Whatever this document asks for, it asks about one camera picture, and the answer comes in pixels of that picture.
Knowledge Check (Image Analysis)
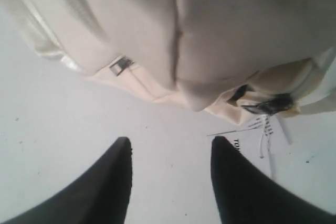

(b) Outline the cream duffel bag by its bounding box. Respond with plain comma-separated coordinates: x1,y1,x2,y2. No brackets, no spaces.
1,0,335,124

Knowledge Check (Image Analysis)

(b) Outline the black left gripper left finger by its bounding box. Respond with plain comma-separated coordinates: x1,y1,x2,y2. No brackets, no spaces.
7,137,133,223

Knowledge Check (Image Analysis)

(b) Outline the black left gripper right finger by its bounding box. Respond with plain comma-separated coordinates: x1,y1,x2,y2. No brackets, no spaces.
211,136,335,223

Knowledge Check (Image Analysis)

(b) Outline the white paper price tag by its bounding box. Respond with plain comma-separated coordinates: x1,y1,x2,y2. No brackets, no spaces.
208,115,290,178

